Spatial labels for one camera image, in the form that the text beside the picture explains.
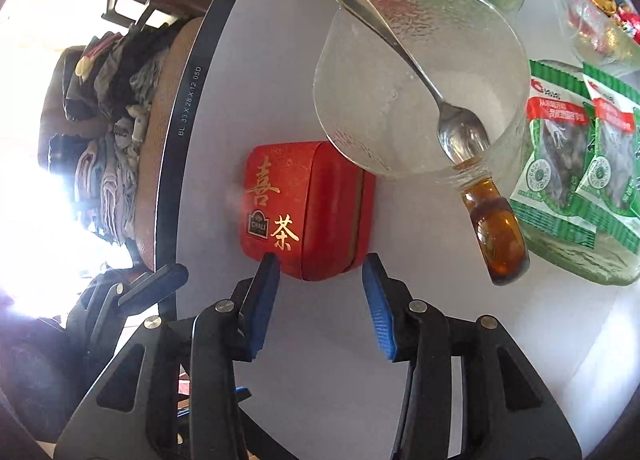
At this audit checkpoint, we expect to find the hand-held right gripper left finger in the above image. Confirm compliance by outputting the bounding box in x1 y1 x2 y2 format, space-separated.
54 252 281 460

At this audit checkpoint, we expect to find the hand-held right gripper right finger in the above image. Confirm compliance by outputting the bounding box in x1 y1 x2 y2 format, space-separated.
362 252 583 460

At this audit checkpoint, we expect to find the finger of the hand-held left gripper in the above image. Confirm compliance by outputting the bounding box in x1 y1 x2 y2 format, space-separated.
70 264 189 335

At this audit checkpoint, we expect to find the red tea box gold print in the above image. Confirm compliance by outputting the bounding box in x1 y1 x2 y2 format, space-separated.
240 141 377 282

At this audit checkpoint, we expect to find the green snack packet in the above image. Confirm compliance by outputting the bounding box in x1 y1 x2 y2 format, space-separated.
575 64 640 219
510 60 601 237

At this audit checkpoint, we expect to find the pile of clothes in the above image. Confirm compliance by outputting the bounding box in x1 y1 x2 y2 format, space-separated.
62 20 173 247

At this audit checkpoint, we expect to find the metal spoon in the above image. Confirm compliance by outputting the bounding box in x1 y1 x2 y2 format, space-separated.
326 0 491 165

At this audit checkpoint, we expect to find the glass pitcher amber handle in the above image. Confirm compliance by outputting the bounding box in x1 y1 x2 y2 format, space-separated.
313 0 532 287

